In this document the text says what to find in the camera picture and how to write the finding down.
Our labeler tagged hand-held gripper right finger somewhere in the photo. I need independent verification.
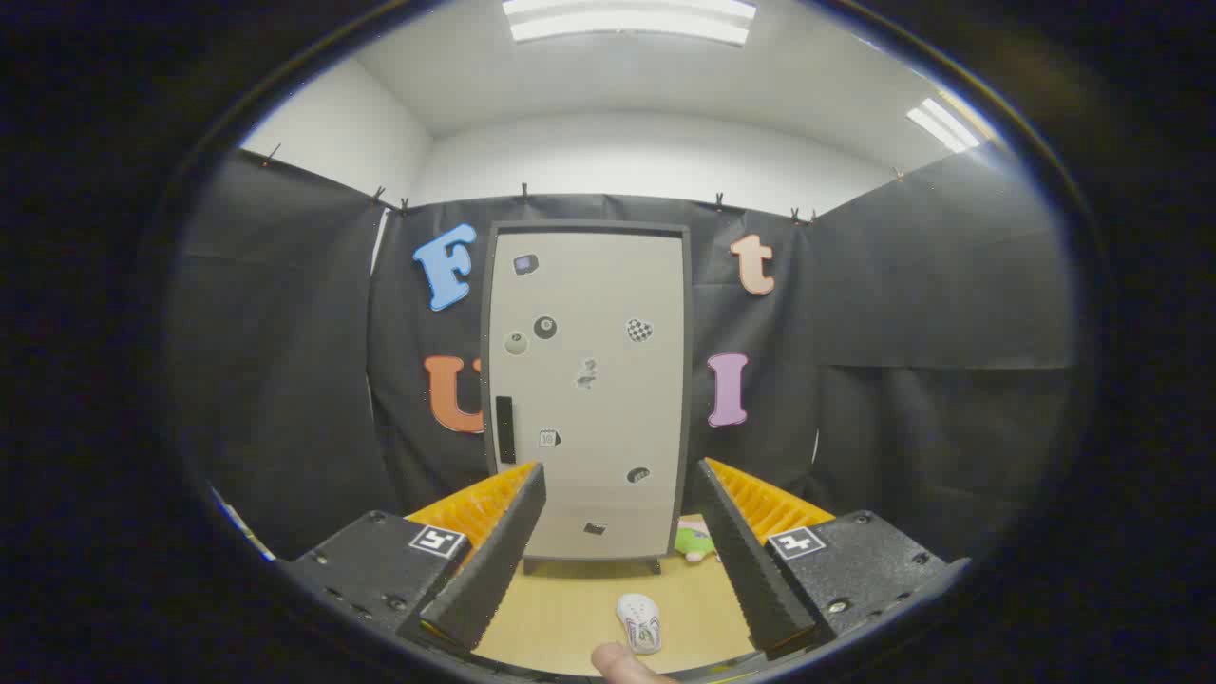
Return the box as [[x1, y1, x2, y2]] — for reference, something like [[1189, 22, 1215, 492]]
[[696, 458, 972, 662]]

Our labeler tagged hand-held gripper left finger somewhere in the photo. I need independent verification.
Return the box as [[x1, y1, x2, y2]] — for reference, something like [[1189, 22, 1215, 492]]
[[275, 463, 548, 656]]

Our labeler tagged white canvas shoe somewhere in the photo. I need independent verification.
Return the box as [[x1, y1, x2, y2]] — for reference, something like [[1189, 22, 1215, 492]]
[[616, 593, 662, 656]]

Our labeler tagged beige shoe cabinet door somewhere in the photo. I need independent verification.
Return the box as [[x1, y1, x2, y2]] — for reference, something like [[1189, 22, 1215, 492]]
[[489, 231, 685, 560]]

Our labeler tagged grey shoe cabinet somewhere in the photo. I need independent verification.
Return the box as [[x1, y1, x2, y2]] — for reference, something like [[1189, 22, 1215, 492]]
[[480, 220, 693, 577]]

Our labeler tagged green and pink plush toy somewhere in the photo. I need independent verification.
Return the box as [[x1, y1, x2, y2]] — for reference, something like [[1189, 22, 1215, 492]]
[[674, 518, 720, 563]]

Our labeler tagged black backdrop cloth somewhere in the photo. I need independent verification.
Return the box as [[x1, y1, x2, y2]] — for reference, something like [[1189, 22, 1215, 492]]
[[166, 147, 1079, 561]]

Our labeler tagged row of small cloth clips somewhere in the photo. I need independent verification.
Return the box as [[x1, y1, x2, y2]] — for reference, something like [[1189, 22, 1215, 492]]
[[264, 142, 908, 227]]

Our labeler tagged long ceiling light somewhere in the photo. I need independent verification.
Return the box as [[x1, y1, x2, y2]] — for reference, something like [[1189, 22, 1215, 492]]
[[502, 0, 758, 47], [905, 95, 982, 153]]

